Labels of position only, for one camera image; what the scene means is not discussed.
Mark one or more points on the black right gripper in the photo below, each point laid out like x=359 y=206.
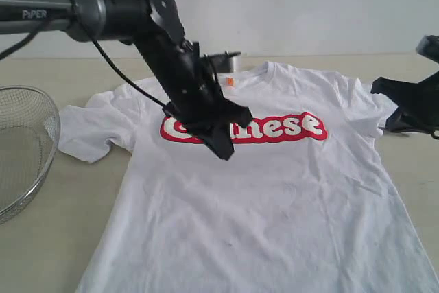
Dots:
x=418 y=104

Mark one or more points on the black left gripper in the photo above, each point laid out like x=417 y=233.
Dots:
x=196 y=100

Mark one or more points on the white t-shirt red print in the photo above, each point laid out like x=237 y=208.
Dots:
x=303 y=205

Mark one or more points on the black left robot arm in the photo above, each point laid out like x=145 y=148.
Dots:
x=152 y=26

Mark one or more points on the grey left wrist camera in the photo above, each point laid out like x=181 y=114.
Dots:
x=226 y=62

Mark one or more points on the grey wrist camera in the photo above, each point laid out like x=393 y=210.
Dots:
x=226 y=62
x=428 y=47

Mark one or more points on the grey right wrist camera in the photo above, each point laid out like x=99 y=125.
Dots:
x=428 y=47

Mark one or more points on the metal wire mesh basket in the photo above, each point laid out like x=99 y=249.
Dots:
x=30 y=132

